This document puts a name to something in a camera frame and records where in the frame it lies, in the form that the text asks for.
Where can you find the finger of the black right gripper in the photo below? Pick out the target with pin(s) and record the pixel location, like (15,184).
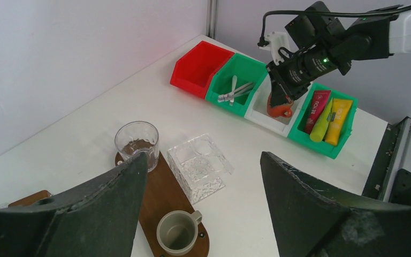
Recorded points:
(278,96)

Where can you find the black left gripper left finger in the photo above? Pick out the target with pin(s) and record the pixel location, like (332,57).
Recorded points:
(96,218)

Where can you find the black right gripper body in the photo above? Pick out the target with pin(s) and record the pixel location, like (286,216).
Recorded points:
(301,68)

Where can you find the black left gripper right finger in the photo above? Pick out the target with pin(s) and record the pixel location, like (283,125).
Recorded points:
(311,217)

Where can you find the orange ceramic cup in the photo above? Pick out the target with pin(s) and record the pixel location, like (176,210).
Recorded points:
(283,110)

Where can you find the grey ceramic cup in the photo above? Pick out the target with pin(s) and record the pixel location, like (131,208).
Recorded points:
(177,231)

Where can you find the clear glass tumbler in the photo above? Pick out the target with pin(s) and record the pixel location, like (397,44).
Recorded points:
(138,137)

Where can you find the clear textured acrylic holder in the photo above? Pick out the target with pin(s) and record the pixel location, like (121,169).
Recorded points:
(197,165)

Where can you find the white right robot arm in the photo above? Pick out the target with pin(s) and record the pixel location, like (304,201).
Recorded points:
(329,41)

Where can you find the red toothpaste tube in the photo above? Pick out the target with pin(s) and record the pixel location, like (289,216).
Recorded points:
(317,105)

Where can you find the green bin with toothpaste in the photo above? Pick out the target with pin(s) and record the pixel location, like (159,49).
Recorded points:
(298,135)

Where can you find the green toothpaste tube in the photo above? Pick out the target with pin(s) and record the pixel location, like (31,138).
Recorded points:
(319,130)

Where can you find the yellow toothpaste tube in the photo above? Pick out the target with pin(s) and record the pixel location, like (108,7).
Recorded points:
(339,112)

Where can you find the brown oval wooden tray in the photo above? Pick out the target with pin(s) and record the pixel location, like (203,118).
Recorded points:
(162,195)

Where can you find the white storage bin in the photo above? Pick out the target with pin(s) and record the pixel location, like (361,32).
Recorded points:
(257,111)

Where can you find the green bin with toothbrushes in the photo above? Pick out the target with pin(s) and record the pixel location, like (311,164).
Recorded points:
(250,74)

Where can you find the red storage bin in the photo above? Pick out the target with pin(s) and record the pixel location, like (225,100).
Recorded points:
(194,71)

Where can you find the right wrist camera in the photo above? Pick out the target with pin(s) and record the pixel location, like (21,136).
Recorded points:
(277,43)

